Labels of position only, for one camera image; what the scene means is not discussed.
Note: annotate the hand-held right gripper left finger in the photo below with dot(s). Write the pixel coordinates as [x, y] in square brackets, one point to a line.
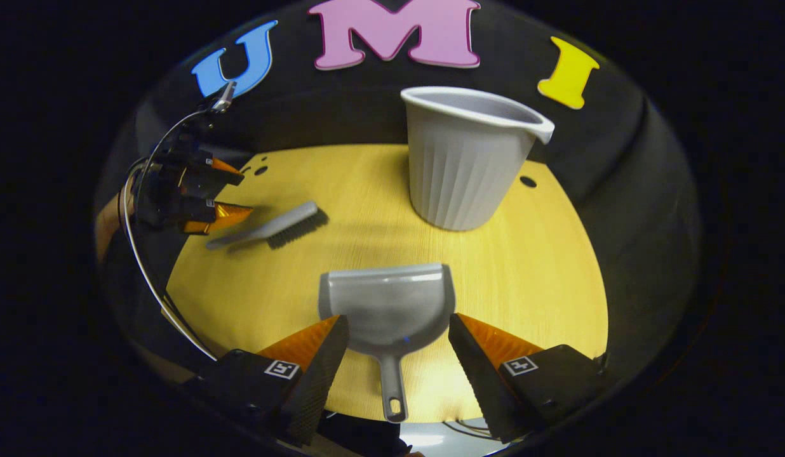
[316, 374]

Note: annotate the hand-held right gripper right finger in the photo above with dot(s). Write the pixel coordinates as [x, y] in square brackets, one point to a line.
[478, 374]

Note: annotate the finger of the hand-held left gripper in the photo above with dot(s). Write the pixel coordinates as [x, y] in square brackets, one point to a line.
[222, 174]
[218, 218]

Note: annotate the small grey broom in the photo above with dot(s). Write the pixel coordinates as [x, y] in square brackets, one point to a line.
[272, 228]

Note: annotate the grey plastic dustpan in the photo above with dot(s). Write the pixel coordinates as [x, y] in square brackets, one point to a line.
[386, 304]

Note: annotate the grey ribbed garbage bin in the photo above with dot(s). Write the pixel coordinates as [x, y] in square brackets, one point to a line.
[462, 171]

